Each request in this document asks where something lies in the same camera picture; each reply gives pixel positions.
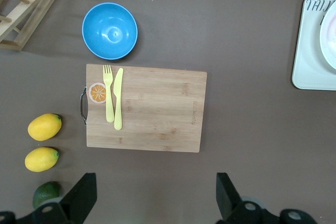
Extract blue bowl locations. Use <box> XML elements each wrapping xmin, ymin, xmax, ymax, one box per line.
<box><xmin>81</xmin><ymin>2</ymin><xmax>139</xmax><ymax>60</ymax></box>

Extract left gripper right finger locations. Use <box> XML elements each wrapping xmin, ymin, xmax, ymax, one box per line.
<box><xmin>216</xmin><ymin>173</ymin><xmax>316</xmax><ymax>224</ymax></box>

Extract wooden cutting board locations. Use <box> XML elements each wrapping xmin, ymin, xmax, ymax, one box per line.
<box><xmin>79</xmin><ymin>63</ymin><xmax>208</xmax><ymax>154</ymax></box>

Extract yellow plastic fork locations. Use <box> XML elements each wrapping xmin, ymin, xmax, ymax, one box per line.
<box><xmin>102</xmin><ymin>64</ymin><xmax>116</xmax><ymax>123</ymax></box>

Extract green lime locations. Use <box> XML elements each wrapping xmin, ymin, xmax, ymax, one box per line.
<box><xmin>32</xmin><ymin>181</ymin><xmax>61</xmax><ymax>210</ymax></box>

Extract wooden cup rack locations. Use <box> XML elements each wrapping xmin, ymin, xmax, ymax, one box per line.
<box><xmin>0</xmin><ymin>0</ymin><xmax>71</xmax><ymax>51</ymax></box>

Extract white round plate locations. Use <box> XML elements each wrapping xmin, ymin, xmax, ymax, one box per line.
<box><xmin>319</xmin><ymin>0</ymin><xmax>336</xmax><ymax>74</ymax></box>

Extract cream tray with bear print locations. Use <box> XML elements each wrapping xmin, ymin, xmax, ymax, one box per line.
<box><xmin>291</xmin><ymin>0</ymin><xmax>336</xmax><ymax>90</ymax></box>

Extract yellow plastic knife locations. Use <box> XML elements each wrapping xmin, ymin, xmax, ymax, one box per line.
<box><xmin>113</xmin><ymin>68</ymin><xmax>124</xmax><ymax>131</ymax></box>

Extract yellow lemon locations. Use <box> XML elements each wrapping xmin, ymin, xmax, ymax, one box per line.
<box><xmin>27</xmin><ymin>113</ymin><xmax>62</xmax><ymax>142</ymax></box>
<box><xmin>24</xmin><ymin>147</ymin><xmax>60</xmax><ymax>173</ymax></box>

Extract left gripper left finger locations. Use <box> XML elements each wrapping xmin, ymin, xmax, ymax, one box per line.
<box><xmin>0</xmin><ymin>173</ymin><xmax>97</xmax><ymax>224</ymax></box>

